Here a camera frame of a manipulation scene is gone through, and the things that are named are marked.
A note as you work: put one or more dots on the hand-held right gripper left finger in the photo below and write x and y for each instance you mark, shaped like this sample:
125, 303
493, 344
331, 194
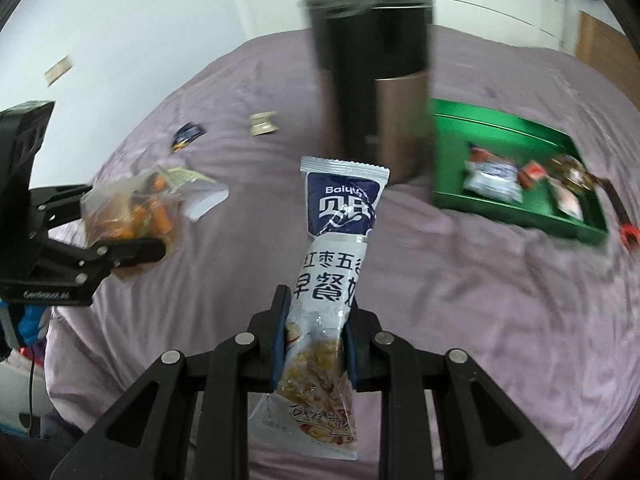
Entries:
280, 340

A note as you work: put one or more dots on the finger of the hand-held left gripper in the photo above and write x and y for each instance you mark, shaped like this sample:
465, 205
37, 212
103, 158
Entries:
55, 200
125, 252

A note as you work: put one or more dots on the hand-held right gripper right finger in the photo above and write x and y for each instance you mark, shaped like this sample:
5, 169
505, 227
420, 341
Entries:
350, 355

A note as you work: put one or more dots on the clear bag of orange snacks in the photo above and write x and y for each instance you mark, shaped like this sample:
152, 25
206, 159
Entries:
135, 210

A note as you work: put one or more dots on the long white and blue packet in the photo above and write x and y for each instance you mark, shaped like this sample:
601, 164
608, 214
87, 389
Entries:
340, 210

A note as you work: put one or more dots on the green tray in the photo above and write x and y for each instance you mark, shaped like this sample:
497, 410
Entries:
450, 160

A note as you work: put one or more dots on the blue and white snack packet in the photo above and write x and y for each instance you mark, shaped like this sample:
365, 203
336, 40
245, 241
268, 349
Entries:
492, 177

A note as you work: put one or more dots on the small red snack packet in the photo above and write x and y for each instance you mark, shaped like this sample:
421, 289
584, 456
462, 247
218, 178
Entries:
532, 175

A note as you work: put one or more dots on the pink striped snack packet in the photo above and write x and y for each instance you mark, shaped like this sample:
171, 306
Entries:
567, 202

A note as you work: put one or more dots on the brown snack bag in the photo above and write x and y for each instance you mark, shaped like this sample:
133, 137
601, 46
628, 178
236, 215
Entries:
570, 170

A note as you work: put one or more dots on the person's left hand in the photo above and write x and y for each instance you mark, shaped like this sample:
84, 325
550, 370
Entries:
27, 322

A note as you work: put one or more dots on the small dark blue snack packet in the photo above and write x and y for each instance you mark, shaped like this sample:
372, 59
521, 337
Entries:
187, 135

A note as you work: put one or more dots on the small beige snack packet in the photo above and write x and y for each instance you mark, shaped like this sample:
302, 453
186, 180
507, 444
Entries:
263, 124

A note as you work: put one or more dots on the brown and black cylinder appliance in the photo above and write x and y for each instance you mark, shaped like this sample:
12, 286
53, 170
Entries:
350, 85

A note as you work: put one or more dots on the small red clip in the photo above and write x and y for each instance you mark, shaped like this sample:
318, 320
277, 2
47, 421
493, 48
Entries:
630, 235

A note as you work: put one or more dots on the white wardrobe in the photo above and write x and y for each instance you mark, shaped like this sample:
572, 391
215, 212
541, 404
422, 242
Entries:
500, 0

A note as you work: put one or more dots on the wooden board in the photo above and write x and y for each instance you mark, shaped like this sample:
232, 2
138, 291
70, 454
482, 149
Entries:
600, 45

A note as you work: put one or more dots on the wall switch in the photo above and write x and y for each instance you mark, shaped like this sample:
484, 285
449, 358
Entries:
57, 71

